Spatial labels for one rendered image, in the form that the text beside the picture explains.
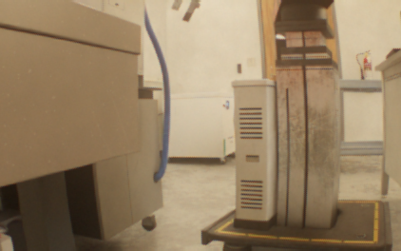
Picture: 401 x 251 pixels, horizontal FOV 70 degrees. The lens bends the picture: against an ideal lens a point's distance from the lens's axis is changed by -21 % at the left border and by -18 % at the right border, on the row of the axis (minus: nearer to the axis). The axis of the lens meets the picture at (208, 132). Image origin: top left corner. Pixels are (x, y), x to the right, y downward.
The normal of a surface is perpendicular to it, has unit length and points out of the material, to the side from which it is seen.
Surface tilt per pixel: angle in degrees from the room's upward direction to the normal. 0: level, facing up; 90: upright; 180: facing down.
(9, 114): 90
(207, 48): 90
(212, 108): 90
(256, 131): 90
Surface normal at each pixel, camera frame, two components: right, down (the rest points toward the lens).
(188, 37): -0.30, 0.07
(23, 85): 0.95, -0.01
